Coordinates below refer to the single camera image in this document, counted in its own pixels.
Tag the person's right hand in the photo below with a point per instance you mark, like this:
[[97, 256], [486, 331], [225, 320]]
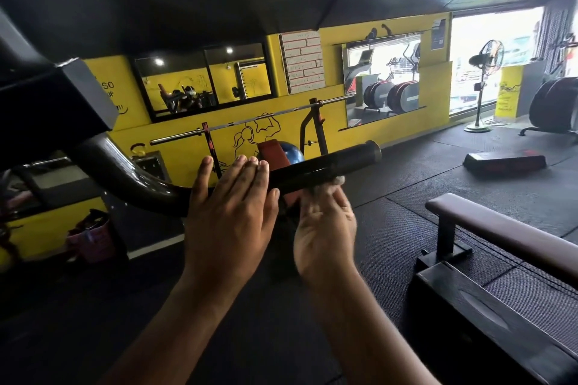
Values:
[[325, 236]]

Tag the person's left hand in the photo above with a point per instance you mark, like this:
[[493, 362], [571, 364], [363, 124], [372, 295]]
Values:
[[230, 227]]

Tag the person's right forearm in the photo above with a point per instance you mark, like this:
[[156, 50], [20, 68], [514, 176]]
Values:
[[370, 339]]

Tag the person's left forearm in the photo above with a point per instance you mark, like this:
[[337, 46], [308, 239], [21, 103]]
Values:
[[171, 339]]

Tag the maroon bench pad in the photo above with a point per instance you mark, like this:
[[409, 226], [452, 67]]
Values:
[[273, 154]]

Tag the blue exercise ball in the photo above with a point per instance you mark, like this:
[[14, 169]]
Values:
[[293, 152]]

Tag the dark grey cabinet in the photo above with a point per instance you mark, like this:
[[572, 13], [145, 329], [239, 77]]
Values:
[[153, 168]]

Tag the black orange bench press rack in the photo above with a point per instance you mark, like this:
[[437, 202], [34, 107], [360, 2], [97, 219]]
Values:
[[318, 127]]

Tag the chrome barbell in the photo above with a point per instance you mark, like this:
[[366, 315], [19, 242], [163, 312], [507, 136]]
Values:
[[253, 118]]

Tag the black curved hook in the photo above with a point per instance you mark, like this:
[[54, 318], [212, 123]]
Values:
[[137, 150]]

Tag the pink plastic basket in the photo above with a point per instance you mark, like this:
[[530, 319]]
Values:
[[90, 240]]

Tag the dark framed yellow window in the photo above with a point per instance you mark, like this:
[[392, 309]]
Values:
[[180, 82]]

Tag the black flat bench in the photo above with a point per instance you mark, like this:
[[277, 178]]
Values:
[[496, 227]]

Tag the brown aerobic step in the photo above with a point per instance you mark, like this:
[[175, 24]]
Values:
[[503, 163]]

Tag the yellow standing banner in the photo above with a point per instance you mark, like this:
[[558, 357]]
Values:
[[509, 91]]

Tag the black curved ab bench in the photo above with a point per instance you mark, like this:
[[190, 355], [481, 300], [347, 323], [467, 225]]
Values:
[[555, 102]]

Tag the black elliptical trainer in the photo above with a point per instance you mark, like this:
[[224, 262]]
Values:
[[560, 60]]

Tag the white wall notice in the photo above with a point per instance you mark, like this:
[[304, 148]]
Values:
[[302, 62]]

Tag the frameless wall mirror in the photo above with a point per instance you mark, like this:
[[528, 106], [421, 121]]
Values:
[[384, 64]]

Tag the dark wall poster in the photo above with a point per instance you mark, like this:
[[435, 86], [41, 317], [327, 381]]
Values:
[[438, 33]]

